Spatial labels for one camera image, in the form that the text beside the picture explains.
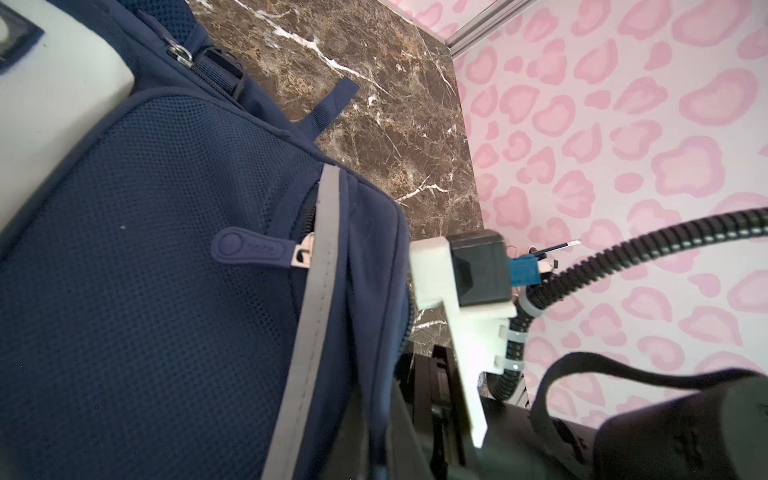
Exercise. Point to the navy blue student backpack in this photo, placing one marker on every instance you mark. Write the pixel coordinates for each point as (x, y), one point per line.
(190, 287)

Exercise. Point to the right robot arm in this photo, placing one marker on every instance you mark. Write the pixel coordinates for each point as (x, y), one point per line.
(456, 402)

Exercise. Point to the pink pen holder cup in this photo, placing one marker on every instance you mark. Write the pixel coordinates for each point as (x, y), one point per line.
(545, 251)

